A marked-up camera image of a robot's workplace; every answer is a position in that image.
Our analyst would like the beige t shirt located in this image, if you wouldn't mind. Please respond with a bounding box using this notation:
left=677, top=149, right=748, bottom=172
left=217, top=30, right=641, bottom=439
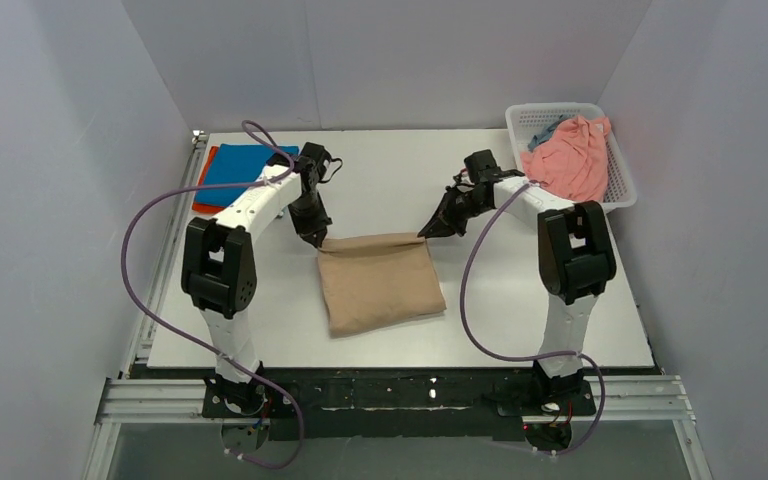
left=317, top=232, right=446, bottom=338

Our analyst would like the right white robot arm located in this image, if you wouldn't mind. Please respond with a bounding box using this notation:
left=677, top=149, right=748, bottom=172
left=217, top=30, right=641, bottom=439
left=418, top=170, right=617, bottom=401

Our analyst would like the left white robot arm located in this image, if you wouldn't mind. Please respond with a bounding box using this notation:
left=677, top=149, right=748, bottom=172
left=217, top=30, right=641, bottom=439
left=181, top=153, right=333, bottom=385

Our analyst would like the folded blue t shirt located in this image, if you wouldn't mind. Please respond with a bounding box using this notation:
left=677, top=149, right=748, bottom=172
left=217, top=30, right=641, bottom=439
left=217, top=144, right=275, bottom=208

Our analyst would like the white plastic basket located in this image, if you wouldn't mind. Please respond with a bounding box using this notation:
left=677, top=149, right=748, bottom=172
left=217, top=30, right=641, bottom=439
left=504, top=102, right=638, bottom=213

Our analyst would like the grey blue garment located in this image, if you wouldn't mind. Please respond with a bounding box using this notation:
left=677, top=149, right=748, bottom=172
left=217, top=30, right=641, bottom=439
left=527, top=115, right=568, bottom=152

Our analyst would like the folded orange t shirt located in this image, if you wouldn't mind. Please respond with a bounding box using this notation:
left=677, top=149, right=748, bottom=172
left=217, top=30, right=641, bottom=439
left=191, top=146, right=230, bottom=214

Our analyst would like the pink t shirt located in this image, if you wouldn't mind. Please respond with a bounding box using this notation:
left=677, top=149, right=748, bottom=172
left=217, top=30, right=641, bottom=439
left=521, top=115, right=612, bottom=202

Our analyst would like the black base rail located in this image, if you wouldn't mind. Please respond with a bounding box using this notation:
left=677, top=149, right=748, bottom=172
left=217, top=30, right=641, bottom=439
left=125, top=364, right=597, bottom=444

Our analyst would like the aluminium frame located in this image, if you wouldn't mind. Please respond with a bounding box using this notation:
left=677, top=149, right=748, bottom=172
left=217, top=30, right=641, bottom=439
left=85, top=130, right=711, bottom=479

